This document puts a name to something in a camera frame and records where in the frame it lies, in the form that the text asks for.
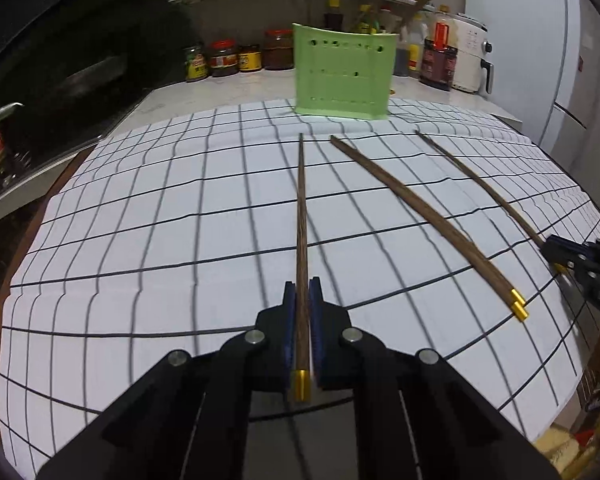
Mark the black range hood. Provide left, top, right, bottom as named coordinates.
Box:
left=0, top=0, right=191, bottom=106

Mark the white air fryer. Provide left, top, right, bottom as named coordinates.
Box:
left=450, top=12, right=495, bottom=96

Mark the yellow label sauce jar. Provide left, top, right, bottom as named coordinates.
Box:
left=238, top=44, right=262, bottom=72

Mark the white black checked tablecloth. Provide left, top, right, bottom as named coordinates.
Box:
left=0, top=97, right=600, bottom=473

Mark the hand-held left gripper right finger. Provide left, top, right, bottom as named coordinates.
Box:
left=307, top=276, right=563, bottom=480

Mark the metal pot handle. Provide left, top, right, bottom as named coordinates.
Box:
left=0, top=102, right=25, bottom=126

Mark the white kitchen counter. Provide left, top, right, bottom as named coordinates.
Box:
left=0, top=67, right=523, bottom=233

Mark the pair of wooden chopsticks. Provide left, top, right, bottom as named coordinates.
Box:
left=330, top=137, right=530, bottom=322

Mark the slim dark soy bottle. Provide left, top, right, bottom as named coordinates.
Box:
left=322, top=0, right=346, bottom=31

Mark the green label jar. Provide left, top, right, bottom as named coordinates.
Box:
left=184, top=45, right=209, bottom=82

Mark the large red lid jar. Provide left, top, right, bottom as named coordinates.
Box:
left=262, top=28, right=294, bottom=71

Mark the large cooking oil bottle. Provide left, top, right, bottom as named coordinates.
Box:
left=432, top=5, right=454, bottom=41

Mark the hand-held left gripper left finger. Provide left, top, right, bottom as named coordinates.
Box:
left=37, top=281, right=301, bottom=480

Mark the large dark red-handled bottle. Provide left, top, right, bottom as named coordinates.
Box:
left=419, top=22, right=458, bottom=92

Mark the green plastic utensil holder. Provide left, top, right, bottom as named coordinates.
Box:
left=291, top=22, right=400, bottom=122

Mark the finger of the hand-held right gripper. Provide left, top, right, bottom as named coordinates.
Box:
left=547, top=234, right=600, bottom=259
left=541, top=246, right=589, bottom=274

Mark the red lid sauce jar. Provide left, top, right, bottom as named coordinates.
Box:
left=207, top=40, right=240, bottom=77

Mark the green plastic bottle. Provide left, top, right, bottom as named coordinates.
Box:
left=357, top=4, right=381, bottom=33

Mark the yellow towel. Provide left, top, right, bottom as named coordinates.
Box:
left=530, top=422, right=600, bottom=480

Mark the white refrigerator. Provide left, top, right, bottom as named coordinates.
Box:
left=465, top=0, right=600, bottom=171

